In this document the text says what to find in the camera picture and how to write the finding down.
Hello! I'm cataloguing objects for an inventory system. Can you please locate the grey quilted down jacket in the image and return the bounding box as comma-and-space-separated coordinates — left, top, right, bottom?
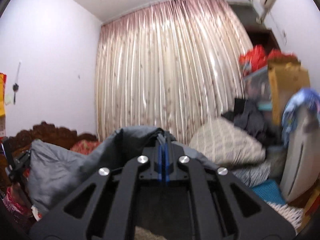
26, 125, 218, 215

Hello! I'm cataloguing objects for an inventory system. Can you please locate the red knitted sleeve forearm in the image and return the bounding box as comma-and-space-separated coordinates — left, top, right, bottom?
3, 187, 37, 224

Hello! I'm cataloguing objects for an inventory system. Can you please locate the dark clothes pile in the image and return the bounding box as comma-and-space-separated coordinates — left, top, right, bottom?
221, 98, 280, 147

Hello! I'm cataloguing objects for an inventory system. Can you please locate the carved wooden headboard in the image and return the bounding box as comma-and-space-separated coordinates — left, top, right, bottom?
8, 121, 98, 153

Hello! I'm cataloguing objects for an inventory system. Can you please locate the blue mesh bed mat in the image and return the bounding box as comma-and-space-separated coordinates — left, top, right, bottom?
251, 179, 286, 205

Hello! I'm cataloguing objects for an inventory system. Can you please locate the red floral patchwork quilt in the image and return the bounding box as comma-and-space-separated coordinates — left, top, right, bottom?
70, 140, 100, 155

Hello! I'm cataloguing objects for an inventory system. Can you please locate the cream patterned comforter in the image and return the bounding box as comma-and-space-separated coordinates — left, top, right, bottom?
189, 117, 266, 166

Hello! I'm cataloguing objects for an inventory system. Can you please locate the white knitted blanket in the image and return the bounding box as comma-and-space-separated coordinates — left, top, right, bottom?
266, 202, 304, 233

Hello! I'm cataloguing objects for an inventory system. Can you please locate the white standing appliance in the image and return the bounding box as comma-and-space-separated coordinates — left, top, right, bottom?
280, 107, 320, 202

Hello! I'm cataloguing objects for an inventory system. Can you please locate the clear plastic storage box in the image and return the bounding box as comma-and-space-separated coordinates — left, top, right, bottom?
244, 66, 271, 101

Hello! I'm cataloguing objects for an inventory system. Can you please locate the blue patterned cloth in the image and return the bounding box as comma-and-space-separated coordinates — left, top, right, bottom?
281, 88, 319, 147

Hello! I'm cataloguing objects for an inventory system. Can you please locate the brown cardboard box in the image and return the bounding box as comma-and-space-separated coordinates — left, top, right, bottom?
267, 57, 310, 126

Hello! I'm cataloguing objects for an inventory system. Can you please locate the beige floral curtain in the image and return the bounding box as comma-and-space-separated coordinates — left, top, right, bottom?
95, 0, 253, 144

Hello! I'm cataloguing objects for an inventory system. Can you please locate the red items pile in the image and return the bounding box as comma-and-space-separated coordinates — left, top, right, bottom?
239, 45, 297, 77

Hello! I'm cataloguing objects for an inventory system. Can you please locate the wall hanging ornament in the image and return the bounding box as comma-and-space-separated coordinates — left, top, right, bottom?
12, 61, 22, 104

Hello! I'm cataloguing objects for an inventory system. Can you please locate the yellow wall calendar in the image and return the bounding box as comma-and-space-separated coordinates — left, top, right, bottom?
0, 73, 7, 118

